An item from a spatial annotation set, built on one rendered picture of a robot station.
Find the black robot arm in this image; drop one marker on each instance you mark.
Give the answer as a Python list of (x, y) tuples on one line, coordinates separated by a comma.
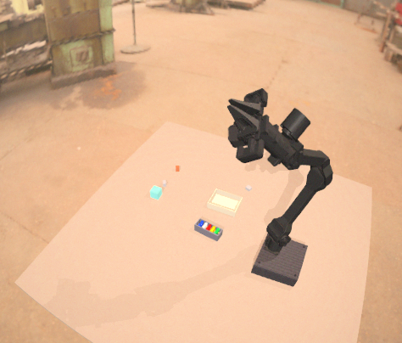
[(291, 153)]

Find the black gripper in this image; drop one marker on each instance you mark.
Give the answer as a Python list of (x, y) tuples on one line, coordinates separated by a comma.
[(253, 126)]

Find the light teal cube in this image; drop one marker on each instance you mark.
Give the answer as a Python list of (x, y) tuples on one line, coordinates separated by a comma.
[(156, 192)]

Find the white shallow tray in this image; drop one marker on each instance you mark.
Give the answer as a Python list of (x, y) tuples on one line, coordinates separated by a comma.
[(224, 202)]

